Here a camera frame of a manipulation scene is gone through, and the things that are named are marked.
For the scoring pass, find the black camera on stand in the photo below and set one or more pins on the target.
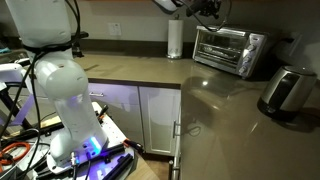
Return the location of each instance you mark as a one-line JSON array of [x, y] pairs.
[[80, 43]]

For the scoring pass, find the stainless steel electric kettle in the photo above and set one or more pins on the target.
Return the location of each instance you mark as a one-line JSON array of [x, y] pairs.
[[286, 91]]

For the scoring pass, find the white wall outlet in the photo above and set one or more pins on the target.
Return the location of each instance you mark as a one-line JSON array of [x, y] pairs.
[[115, 29]]

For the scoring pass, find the white lower cabinet door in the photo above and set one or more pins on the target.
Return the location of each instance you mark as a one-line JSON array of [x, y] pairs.
[[116, 110], [160, 120]]

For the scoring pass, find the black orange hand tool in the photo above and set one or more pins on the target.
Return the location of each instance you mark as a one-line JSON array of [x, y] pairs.
[[133, 145], [102, 112]]

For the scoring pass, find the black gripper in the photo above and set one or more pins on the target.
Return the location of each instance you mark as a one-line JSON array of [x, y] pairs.
[[208, 7]]

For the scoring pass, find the white paper towel roll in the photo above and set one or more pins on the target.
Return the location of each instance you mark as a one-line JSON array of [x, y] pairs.
[[175, 38]]

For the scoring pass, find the oven control knob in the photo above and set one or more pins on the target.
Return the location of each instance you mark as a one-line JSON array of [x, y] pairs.
[[250, 48], [246, 59], [242, 70]]

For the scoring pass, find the glass toaster oven door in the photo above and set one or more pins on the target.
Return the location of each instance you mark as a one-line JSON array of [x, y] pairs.
[[220, 48]]

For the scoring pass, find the stainless steel toaster oven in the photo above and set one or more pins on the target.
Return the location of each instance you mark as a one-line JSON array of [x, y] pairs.
[[233, 50]]

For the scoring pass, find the white stand frame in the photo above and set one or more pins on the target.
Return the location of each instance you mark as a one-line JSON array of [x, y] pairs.
[[13, 71]]

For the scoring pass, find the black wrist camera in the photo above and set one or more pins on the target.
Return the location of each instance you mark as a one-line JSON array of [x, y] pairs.
[[194, 8]]

